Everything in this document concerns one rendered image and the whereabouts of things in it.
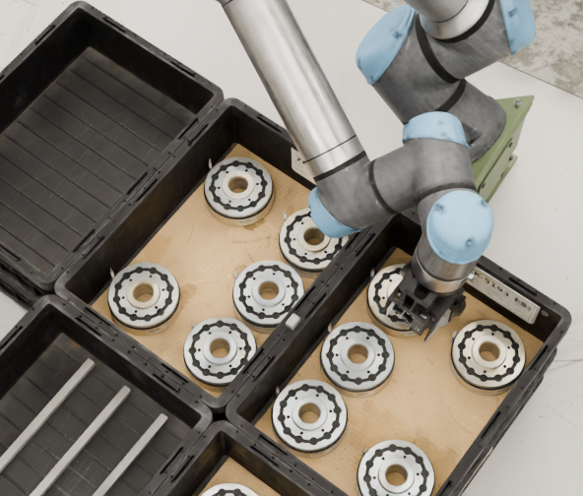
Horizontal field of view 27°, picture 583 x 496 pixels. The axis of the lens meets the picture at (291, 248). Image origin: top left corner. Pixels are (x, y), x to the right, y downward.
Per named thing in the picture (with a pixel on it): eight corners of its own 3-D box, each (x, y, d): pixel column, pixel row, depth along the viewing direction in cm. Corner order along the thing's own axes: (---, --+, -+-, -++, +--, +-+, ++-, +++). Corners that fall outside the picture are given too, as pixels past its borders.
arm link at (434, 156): (365, 136, 154) (380, 216, 150) (439, 99, 148) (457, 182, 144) (401, 153, 160) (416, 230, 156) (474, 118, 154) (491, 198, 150)
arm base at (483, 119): (441, 119, 201) (406, 76, 196) (517, 94, 190) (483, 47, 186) (411, 184, 192) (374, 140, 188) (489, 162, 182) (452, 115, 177)
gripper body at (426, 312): (379, 311, 166) (393, 279, 155) (416, 265, 169) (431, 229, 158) (425, 344, 165) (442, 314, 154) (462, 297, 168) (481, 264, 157)
